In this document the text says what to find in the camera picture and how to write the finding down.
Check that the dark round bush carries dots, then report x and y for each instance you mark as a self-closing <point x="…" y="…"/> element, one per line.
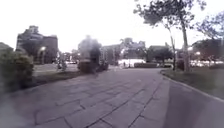
<point x="89" y="60"/>

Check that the group of buildings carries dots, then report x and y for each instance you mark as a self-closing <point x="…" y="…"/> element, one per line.
<point x="133" y="51"/>

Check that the grey paved plaza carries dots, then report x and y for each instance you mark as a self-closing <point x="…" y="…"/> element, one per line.
<point x="100" y="100"/>

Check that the tree with slim trunk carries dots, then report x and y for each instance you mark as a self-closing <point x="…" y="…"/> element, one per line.
<point x="181" y="30"/>

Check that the dark building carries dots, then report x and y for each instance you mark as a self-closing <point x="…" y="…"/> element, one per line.
<point x="36" y="45"/>

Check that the grass strip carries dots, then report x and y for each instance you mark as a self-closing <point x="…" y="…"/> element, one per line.
<point x="200" y="80"/>

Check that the grey stone kerb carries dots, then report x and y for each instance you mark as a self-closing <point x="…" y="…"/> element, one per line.
<point x="196" y="106"/>

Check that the dark green bush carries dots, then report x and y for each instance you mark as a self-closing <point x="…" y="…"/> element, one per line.
<point x="15" y="71"/>

